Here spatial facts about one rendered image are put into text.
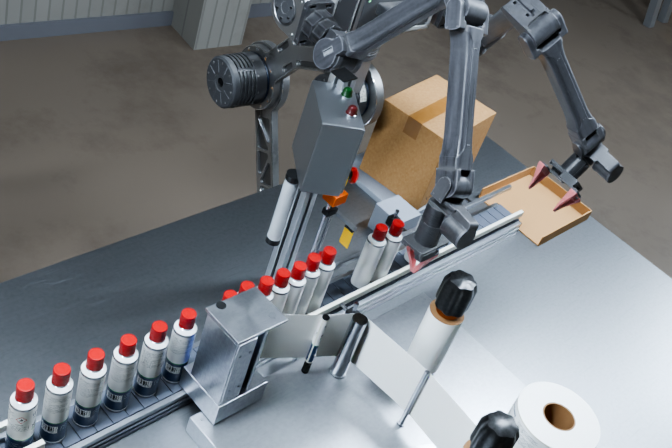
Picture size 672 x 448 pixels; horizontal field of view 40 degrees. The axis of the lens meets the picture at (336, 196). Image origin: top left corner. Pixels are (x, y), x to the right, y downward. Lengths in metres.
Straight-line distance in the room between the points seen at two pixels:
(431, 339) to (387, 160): 0.80
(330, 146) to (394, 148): 0.88
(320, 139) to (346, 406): 0.64
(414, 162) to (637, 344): 0.84
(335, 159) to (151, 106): 2.55
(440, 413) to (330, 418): 0.25
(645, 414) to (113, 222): 2.16
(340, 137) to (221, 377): 0.56
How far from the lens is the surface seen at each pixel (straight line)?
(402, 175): 2.87
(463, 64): 2.04
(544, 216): 3.15
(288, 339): 2.15
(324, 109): 2.00
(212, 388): 2.03
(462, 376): 2.40
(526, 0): 2.31
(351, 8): 2.45
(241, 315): 1.94
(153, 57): 4.86
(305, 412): 2.17
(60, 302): 2.33
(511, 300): 2.76
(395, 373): 2.17
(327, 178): 2.04
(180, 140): 4.31
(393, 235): 2.42
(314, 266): 2.22
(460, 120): 2.03
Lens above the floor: 2.52
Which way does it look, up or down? 36 degrees down
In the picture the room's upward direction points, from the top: 20 degrees clockwise
